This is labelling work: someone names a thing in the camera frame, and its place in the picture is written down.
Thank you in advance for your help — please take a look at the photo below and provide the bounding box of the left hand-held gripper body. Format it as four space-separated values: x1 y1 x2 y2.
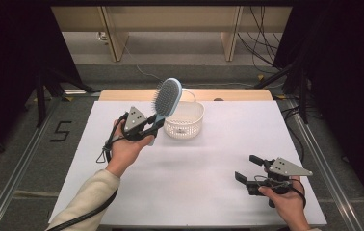
119 106 159 142

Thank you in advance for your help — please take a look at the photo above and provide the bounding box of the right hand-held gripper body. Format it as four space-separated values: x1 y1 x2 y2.
245 156 314 208

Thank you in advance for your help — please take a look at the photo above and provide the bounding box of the light blue hairbrush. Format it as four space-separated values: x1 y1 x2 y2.
146 77 183 147

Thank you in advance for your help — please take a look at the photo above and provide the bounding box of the white plastic basket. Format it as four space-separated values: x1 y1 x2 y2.
163 90 206 140

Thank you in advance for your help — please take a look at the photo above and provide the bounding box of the person's right hand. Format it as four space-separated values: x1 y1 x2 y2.
257 176 311 231

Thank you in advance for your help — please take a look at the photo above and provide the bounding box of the person's left hand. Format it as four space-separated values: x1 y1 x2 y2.
105 118 155 178

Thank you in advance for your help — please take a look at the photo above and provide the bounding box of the white table cover sheet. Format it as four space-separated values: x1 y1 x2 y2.
48 100 328 227

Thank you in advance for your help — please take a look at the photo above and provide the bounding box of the black metal stand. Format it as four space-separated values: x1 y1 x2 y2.
253 61 311 125
35 66 101 129

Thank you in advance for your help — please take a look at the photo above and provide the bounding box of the beige wooden desk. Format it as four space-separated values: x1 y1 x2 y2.
50 5 293 63

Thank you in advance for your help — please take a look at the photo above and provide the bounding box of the black curtain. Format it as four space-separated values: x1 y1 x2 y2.
273 0 364 219
0 0 83 167

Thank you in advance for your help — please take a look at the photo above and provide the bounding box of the right hand-held gripper cable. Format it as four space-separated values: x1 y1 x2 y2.
253 174 307 210

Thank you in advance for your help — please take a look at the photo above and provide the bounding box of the white floor cable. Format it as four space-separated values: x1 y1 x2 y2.
123 44 287 90

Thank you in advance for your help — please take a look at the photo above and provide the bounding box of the metal floor rail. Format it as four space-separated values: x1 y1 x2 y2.
284 99 364 231
0 95 64 231

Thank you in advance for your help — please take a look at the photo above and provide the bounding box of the bundle of black cables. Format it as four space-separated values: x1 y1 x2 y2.
237 5 284 75

